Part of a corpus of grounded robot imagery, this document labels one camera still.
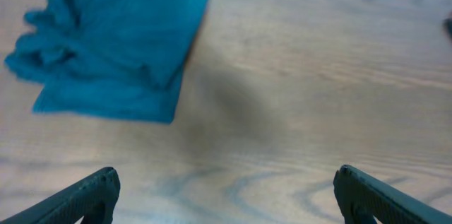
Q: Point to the black patterned shorts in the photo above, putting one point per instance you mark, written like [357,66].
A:
[447,24]

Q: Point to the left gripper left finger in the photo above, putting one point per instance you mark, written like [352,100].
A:
[91,200]

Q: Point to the folded navy shorts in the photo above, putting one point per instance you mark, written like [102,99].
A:
[115,72]

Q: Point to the navy blue shorts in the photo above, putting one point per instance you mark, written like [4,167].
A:
[141,22]

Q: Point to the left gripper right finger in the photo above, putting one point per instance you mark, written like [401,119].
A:
[363,199]

